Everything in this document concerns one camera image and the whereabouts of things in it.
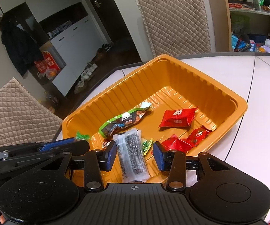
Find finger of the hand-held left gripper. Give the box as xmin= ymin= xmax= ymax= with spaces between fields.
xmin=0 ymin=138 xmax=77 ymax=154
xmin=40 ymin=140 xmax=90 ymax=163

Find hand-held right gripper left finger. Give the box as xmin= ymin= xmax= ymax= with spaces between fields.
xmin=35 ymin=141 xmax=117 ymax=192

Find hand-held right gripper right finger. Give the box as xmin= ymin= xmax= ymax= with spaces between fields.
xmin=153 ymin=141 xmax=231 ymax=192

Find small green candy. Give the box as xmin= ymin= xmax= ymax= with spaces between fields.
xmin=75 ymin=130 xmax=91 ymax=141

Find green yellow candy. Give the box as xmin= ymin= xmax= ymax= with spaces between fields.
xmin=141 ymin=138 xmax=154 ymax=155

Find clear dark snack packet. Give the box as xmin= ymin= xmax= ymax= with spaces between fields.
xmin=113 ymin=128 xmax=148 ymax=184

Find red foil snack packet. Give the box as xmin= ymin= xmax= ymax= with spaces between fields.
xmin=151 ymin=133 xmax=194 ymax=156

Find green snack packet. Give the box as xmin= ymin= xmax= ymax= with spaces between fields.
xmin=99 ymin=101 xmax=152 ymax=139

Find red square snack packet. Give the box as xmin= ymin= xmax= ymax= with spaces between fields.
xmin=158 ymin=107 xmax=198 ymax=128

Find small red candy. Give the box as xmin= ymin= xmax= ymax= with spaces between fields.
xmin=187 ymin=125 xmax=216 ymax=148

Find orange plastic tray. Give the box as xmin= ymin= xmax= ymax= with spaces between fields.
xmin=61 ymin=54 xmax=248 ymax=185

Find beige quilted chair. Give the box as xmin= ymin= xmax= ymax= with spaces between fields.
xmin=135 ymin=0 xmax=212 ymax=57
xmin=0 ymin=77 xmax=64 ymax=148

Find row of shoes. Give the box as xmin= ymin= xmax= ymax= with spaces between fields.
xmin=74 ymin=43 xmax=113 ymax=94

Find red gift boxes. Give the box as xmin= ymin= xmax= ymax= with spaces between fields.
xmin=34 ymin=50 xmax=61 ymax=74

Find dark coat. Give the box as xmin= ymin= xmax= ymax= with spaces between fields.
xmin=0 ymin=14 xmax=43 ymax=78

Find white cabinet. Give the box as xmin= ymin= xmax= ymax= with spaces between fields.
xmin=0 ymin=0 xmax=113 ymax=96

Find dark wooden door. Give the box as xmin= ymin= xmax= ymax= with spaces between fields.
xmin=75 ymin=0 xmax=142 ymax=61

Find beige quilted chair back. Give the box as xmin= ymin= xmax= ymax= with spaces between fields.
xmin=135 ymin=0 xmax=212 ymax=57

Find wooden shelf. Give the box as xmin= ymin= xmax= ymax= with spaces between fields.
xmin=206 ymin=0 xmax=270 ymax=53

